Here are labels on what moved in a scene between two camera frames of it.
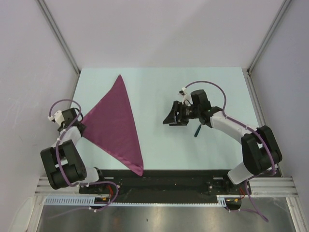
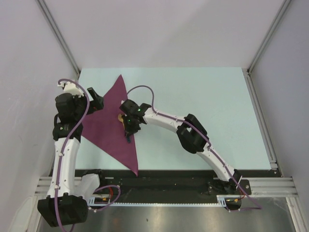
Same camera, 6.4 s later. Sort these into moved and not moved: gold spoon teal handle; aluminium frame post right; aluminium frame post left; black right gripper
Moved: black right gripper; gold spoon teal handle
Not moved: aluminium frame post right; aluminium frame post left
